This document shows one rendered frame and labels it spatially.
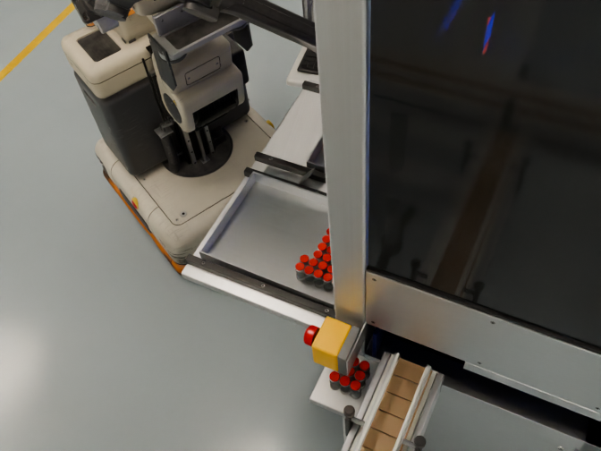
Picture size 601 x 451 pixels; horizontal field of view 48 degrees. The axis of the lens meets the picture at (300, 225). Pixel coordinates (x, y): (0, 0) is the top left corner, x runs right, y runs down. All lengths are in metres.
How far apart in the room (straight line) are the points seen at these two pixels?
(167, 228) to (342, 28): 1.73
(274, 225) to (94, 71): 0.90
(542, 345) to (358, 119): 0.50
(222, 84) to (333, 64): 1.30
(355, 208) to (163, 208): 1.54
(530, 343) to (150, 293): 1.75
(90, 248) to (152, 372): 0.63
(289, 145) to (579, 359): 0.94
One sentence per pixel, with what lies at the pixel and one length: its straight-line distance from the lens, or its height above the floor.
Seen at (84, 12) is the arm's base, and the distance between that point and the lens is 1.84.
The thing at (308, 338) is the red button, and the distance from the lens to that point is 1.31.
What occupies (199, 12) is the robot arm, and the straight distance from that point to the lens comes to 1.38.
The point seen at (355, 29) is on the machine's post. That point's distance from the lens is 0.78.
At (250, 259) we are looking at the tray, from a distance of 1.57.
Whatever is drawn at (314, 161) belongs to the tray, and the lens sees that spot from 1.73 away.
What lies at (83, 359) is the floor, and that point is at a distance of 2.59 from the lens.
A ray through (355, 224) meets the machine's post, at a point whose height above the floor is 1.33.
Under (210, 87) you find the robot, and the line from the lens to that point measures 2.10.
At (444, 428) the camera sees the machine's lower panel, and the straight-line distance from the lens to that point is 1.64.
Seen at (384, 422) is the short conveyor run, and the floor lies 0.93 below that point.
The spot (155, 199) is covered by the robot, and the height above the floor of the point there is 0.28.
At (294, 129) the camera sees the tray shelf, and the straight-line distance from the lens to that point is 1.81.
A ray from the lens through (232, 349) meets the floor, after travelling 2.46.
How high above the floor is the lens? 2.18
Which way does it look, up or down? 54 degrees down
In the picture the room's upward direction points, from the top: 7 degrees counter-clockwise
